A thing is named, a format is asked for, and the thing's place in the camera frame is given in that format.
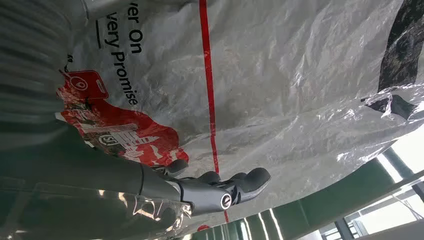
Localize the black window frame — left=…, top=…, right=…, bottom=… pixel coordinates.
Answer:
left=317, top=132, right=424, bottom=240

